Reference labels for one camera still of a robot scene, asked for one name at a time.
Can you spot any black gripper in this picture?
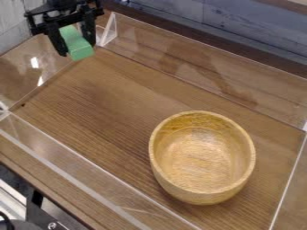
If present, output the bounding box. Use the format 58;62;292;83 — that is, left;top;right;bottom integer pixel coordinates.
24;0;104;57

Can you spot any green rectangular block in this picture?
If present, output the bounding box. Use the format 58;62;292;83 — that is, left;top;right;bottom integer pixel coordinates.
60;25;93;61

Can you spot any brown wooden bowl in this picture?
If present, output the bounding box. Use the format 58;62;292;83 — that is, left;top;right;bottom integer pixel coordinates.
148;111;256;205

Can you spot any clear acrylic corner bracket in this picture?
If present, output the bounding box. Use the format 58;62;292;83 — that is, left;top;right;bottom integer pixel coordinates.
96;13;117;47

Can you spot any clear acrylic front wall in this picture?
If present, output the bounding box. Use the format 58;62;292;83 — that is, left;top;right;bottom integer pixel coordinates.
0;110;200;230

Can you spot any black metal table bracket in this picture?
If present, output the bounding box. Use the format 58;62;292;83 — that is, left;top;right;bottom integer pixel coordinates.
25;190;69;230

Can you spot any black cable at corner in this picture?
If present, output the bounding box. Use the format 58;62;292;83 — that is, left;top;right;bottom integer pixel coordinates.
0;211;17;230

